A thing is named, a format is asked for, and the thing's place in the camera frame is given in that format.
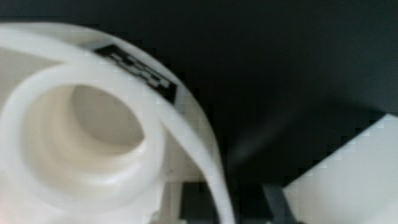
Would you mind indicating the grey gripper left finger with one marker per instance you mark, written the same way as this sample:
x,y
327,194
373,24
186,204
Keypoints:
x,y
197,207

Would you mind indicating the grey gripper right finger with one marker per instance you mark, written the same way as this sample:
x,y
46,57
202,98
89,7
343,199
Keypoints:
x,y
282,216

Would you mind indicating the white U-shaped fence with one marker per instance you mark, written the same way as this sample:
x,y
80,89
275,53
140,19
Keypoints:
x,y
345,192

